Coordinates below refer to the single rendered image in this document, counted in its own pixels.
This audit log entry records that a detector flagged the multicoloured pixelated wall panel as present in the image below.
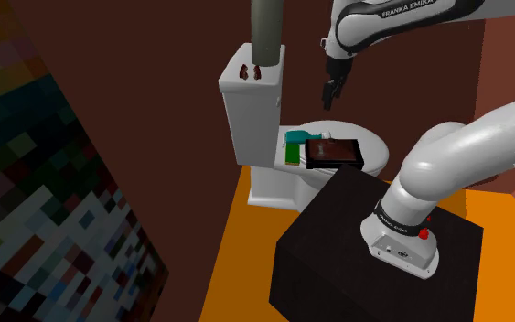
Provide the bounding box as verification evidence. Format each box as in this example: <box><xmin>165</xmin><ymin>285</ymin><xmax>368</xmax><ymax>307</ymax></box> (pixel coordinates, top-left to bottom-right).
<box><xmin>0</xmin><ymin>0</ymin><xmax>170</xmax><ymax>322</ymax></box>

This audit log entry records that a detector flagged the grey cylindrical pipe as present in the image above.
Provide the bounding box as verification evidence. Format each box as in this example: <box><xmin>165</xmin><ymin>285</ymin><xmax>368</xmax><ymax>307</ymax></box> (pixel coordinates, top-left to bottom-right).
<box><xmin>250</xmin><ymin>0</ymin><xmax>283</xmax><ymax>68</ymax></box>

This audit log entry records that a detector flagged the green rectangular sponge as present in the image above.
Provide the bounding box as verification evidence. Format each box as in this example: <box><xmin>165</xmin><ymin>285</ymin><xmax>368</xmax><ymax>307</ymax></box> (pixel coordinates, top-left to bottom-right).
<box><xmin>284</xmin><ymin>142</ymin><xmax>300</xmax><ymax>166</ymax></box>

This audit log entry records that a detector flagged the black robot stand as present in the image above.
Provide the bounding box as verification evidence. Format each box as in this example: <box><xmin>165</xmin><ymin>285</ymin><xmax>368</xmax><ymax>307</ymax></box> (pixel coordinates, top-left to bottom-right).
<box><xmin>268</xmin><ymin>164</ymin><xmax>485</xmax><ymax>322</ymax></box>

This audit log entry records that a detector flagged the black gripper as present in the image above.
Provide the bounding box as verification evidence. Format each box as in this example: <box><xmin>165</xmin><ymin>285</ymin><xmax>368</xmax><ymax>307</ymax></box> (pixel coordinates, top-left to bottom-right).
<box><xmin>321</xmin><ymin>55</ymin><xmax>354</xmax><ymax>112</ymax></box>

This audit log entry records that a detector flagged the teal spray bottle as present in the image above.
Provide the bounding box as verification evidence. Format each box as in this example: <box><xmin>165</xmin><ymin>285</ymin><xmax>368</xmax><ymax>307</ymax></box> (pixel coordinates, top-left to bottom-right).
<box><xmin>284</xmin><ymin>129</ymin><xmax>334</xmax><ymax>146</ymax></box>

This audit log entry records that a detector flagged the white toilet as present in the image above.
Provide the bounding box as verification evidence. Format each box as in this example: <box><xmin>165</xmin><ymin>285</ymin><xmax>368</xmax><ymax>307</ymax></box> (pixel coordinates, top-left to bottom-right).
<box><xmin>218</xmin><ymin>42</ymin><xmax>391</xmax><ymax>213</ymax></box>

